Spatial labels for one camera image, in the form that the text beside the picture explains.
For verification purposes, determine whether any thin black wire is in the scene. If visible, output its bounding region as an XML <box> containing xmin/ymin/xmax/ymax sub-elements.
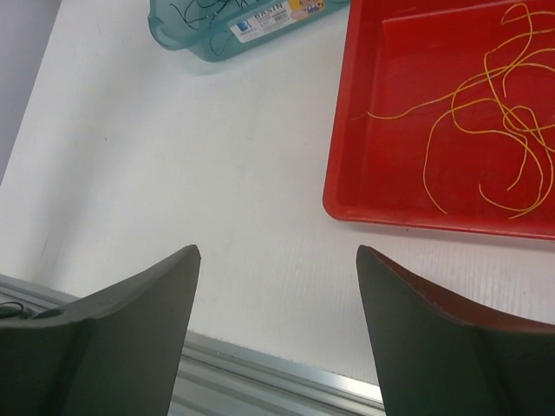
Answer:
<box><xmin>168</xmin><ymin>0</ymin><xmax>252</xmax><ymax>60</ymax></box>

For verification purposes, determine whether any teal transparent plastic bin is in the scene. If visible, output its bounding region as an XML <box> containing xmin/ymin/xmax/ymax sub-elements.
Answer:
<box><xmin>147</xmin><ymin>0</ymin><xmax>349</xmax><ymax>62</ymax></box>

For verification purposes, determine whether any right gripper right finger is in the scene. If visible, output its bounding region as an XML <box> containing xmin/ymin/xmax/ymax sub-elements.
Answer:
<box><xmin>356</xmin><ymin>246</ymin><xmax>554</xmax><ymax>415</ymax></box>

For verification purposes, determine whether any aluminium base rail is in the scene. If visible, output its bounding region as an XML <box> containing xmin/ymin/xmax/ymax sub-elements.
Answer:
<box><xmin>0</xmin><ymin>272</ymin><xmax>387</xmax><ymax>416</ymax></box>

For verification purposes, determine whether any red plastic tray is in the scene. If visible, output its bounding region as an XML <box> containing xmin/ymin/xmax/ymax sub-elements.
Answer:
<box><xmin>323</xmin><ymin>1</ymin><xmax>554</xmax><ymax>239</ymax></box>

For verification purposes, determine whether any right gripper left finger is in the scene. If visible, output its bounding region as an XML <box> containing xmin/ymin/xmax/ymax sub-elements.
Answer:
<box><xmin>1</xmin><ymin>245</ymin><xmax>200</xmax><ymax>415</ymax></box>

